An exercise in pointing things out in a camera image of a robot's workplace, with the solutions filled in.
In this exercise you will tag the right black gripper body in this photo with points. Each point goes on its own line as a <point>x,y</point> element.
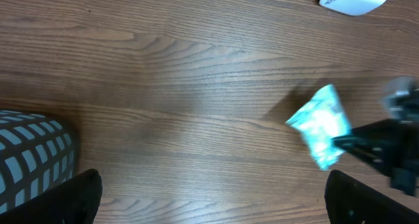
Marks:
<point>391,148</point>

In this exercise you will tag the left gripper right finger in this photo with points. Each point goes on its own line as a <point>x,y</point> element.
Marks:
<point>350,201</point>

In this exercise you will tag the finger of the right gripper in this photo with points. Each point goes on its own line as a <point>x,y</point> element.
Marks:
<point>350,143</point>

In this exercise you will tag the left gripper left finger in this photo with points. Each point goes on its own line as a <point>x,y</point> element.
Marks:
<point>75,201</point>

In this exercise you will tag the teal snack packet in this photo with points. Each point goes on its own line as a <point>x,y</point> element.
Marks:
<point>320,120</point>

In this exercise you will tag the grey plastic shopping basket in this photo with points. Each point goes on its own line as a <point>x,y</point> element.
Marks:
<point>38,153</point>

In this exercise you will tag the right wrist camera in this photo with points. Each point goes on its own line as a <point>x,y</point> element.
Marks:
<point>401,99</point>

